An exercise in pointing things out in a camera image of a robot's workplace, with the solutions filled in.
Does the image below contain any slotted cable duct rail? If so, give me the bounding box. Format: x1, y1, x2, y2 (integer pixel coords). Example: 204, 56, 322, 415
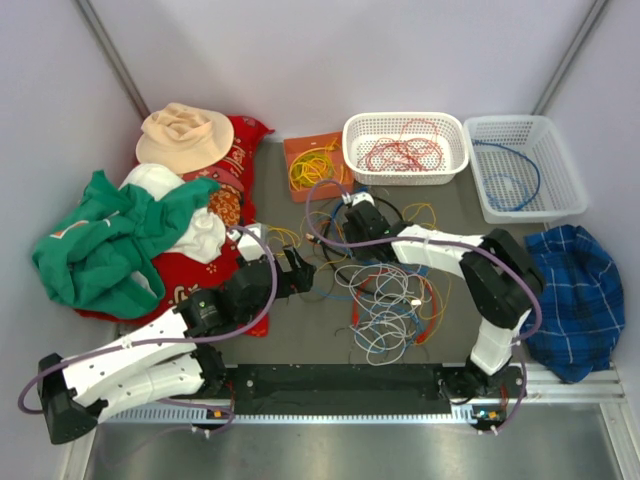
109, 403, 489, 425

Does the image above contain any black thick cable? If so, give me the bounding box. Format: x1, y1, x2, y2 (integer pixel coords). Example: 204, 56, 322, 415
319, 197, 406, 301

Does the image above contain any white basket with red cable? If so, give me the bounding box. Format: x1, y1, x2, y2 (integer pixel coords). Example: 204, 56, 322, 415
342, 112, 469, 186

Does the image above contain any yellow cable coil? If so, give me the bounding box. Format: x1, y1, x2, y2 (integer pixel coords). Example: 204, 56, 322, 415
290, 139, 351, 191

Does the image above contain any beige bucket hat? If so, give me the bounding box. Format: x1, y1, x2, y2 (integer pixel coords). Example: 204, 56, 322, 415
135, 102, 235, 175

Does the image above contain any blue plaid cloth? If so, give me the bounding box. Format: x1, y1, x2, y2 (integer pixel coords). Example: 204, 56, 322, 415
524, 225, 625, 383

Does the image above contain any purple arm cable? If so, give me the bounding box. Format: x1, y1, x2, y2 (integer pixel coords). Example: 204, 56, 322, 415
304, 179, 546, 436
17, 224, 279, 435

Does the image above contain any light blue thin cable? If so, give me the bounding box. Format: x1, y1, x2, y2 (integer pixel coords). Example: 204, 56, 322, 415
352, 299, 426, 356

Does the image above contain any blue network cable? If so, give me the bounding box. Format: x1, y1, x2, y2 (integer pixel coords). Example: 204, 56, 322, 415
299, 209, 431, 301
472, 139, 542, 212

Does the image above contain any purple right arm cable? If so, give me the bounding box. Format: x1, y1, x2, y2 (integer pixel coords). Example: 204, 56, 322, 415
304, 179, 546, 436

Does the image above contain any green garment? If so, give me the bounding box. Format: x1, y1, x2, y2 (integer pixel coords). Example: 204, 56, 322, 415
32, 171, 219, 320

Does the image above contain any red thin cable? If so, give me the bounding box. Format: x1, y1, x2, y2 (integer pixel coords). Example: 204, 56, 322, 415
367, 117, 446, 172

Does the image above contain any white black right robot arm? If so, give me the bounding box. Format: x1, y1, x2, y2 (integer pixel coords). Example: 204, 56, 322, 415
343, 194, 545, 399

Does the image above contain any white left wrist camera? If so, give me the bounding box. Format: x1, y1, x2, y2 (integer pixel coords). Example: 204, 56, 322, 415
237, 223, 267, 262

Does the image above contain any white empty perforated basket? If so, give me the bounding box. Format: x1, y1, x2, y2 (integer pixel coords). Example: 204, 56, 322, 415
463, 115, 588, 224

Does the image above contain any orange red cable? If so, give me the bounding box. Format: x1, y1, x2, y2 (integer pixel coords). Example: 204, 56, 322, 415
351, 272, 441, 344

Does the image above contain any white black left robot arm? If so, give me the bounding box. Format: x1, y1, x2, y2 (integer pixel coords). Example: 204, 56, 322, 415
37, 246, 316, 445

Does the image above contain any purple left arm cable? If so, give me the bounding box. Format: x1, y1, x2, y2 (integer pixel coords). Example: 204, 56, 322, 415
17, 224, 279, 435

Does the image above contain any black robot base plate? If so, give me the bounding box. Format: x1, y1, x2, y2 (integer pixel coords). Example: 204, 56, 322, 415
197, 364, 522, 416

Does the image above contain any red patterned cloth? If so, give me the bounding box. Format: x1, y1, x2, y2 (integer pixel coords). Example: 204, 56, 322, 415
74, 115, 276, 340

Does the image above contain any white thin cable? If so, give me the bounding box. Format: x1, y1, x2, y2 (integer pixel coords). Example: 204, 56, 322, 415
332, 252, 431, 366

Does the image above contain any white garment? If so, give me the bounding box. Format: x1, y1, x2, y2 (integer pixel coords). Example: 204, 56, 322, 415
120, 163, 226, 264

